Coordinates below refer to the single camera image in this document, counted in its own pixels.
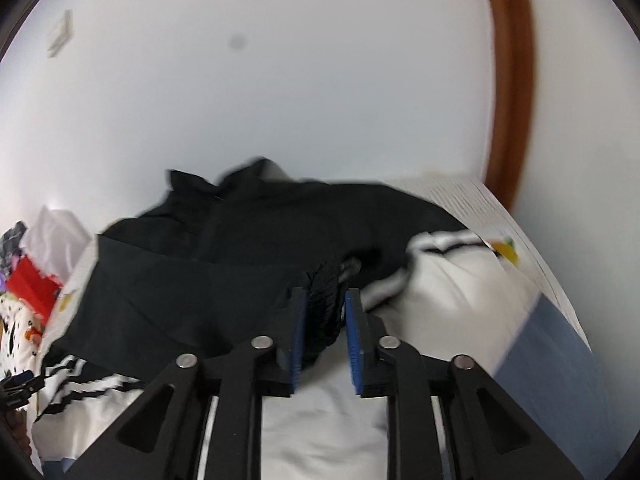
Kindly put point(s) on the black jacket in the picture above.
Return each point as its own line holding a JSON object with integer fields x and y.
{"x": 200, "y": 270}

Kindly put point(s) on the white wall switch plate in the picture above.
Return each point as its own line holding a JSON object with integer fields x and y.
{"x": 61, "y": 34}

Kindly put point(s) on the brown wooden door frame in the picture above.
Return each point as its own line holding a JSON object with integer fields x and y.
{"x": 510, "y": 60}

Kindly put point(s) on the dark plaid cloth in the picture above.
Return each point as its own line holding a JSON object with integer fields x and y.
{"x": 12, "y": 240}

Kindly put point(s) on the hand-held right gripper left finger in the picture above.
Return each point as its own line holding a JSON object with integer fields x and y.
{"x": 299, "y": 340}

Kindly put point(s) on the white black-striped garment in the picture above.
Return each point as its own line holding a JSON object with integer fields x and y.
{"x": 450, "y": 285}

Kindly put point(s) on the fruit printed bed sheet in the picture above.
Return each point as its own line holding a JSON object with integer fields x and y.
{"x": 500, "y": 215}

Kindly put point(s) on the white plastic bag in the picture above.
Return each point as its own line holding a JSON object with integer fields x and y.
{"x": 55, "y": 230}

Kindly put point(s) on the white black-spotted pillow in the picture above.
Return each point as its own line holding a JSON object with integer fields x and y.
{"x": 15, "y": 330}

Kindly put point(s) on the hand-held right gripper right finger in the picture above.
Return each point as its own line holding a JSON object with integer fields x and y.
{"x": 352, "y": 340}

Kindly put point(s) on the red paper bag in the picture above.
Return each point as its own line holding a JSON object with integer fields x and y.
{"x": 32, "y": 285}

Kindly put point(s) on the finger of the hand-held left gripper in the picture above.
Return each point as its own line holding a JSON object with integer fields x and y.
{"x": 20, "y": 386}

